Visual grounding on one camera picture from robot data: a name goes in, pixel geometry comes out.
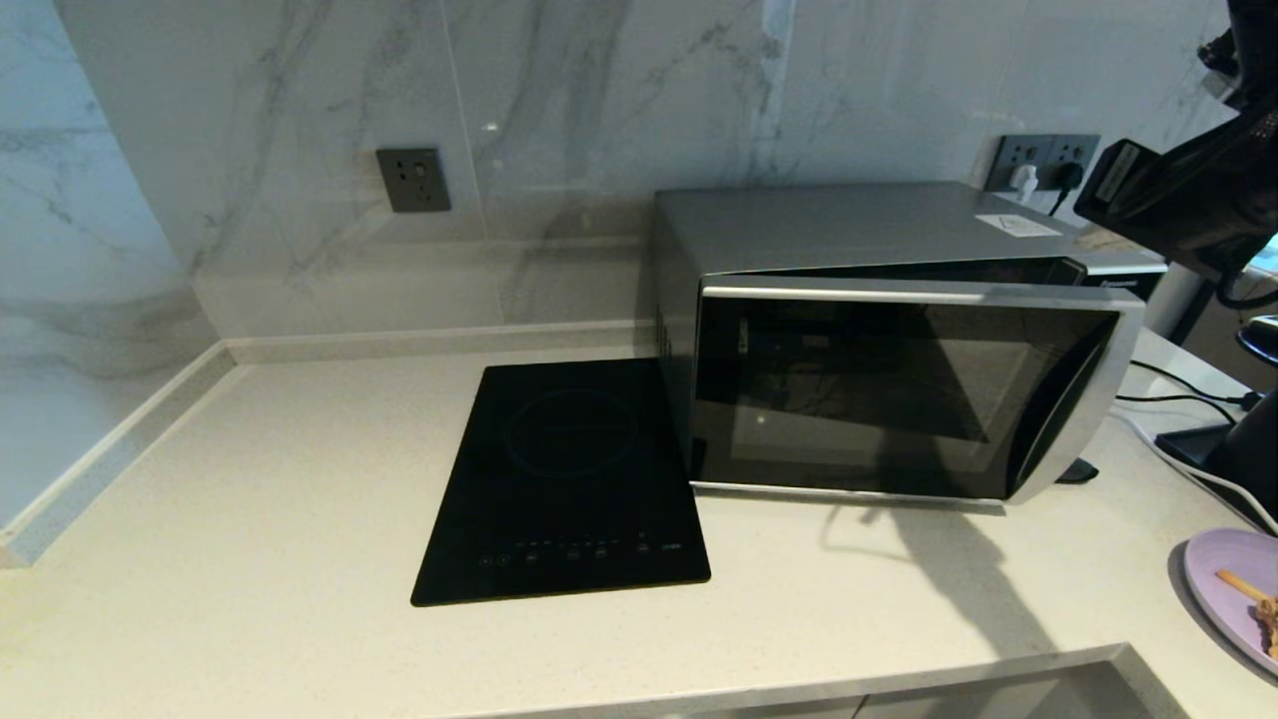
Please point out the black round stool seat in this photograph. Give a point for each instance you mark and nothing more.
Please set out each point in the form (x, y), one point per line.
(1260, 340)

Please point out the white paper sticker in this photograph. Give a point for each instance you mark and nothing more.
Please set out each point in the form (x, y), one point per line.
(1018, 225)

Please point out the dark door frame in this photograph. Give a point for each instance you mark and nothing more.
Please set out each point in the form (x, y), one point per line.
(1183, 300)

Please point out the black induction cooktop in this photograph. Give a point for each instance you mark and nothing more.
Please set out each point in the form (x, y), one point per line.
(559, 479)

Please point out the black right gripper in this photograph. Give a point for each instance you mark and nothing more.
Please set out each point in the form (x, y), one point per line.
(1198, 200)

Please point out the black pad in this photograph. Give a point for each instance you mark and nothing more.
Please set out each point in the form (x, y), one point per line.
(1078, 471)

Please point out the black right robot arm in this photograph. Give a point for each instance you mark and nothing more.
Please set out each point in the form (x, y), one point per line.
(1248, 50)

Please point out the grey wall socket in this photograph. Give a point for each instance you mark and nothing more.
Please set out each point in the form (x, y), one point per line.
(413, 180)
(1003, 148)
(1078, 146)

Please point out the white power plug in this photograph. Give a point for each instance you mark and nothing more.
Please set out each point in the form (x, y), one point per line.
(1022, 183)

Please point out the yellow french fry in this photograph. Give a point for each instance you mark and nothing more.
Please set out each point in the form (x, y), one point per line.
(1240, 585)

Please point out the black power plug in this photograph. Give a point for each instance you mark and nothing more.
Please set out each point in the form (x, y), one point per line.
(1068, 176)

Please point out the black glass microwave door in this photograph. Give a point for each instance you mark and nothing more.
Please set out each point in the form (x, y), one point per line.
(879, 399)

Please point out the purple plate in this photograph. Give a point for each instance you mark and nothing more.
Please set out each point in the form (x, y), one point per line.
(1230, 624)

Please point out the silver microwave oven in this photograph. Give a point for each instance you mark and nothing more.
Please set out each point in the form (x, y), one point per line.
(849, 225)

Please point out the flat black appliance base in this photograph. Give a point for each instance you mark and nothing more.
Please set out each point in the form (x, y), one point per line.
(1188, 445)

